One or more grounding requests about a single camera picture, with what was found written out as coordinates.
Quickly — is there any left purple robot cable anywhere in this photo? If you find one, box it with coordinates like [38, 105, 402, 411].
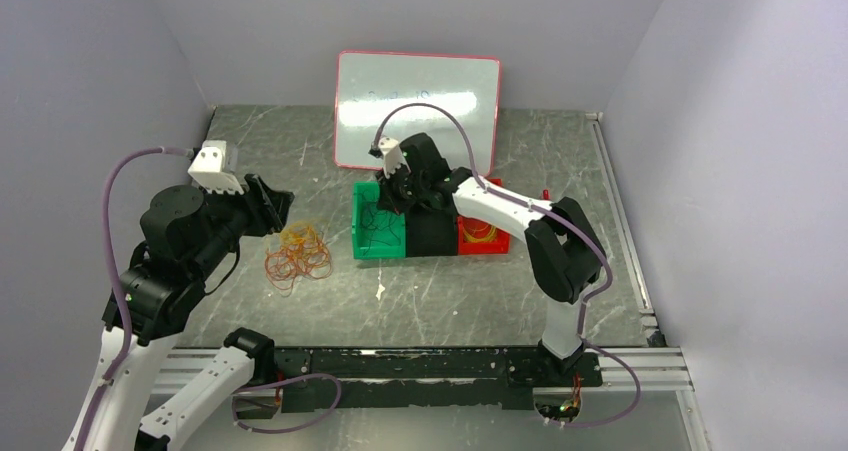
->
[72, 146, 344, 451]

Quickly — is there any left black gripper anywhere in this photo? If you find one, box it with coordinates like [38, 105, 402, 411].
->
[189, 171, 296, 277]

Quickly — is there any orange cable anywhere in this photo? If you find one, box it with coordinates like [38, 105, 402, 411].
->
[264, 219, 335, 294]

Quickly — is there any yellow cable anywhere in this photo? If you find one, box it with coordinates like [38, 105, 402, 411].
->
[461, 216, 499, 245]

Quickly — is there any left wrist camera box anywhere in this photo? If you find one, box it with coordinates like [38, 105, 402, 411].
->
[188, 140, 244, 195]

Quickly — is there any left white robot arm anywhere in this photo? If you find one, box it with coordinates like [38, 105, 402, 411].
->
[64, 174, 295, 450]

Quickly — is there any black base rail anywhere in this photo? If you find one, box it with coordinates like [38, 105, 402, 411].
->
[247, 345, 603, 412]

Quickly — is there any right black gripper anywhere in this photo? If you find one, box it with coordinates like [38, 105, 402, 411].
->
[376, 159, 428, 216]

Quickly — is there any red plastic bin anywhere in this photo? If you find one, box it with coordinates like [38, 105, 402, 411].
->
[457, 216, 511, 255]

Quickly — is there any black plastic bin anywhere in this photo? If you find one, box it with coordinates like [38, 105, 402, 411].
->
[404, 207, 459, 258]

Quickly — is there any green plastic bin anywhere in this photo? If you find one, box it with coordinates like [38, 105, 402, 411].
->
[351, 181, 406, 260]

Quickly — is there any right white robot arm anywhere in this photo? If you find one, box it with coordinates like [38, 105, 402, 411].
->
[369, 133, 606, 385]

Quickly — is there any pink framed whiteboard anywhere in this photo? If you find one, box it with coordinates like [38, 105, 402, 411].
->
[334, 50, 501, 176]

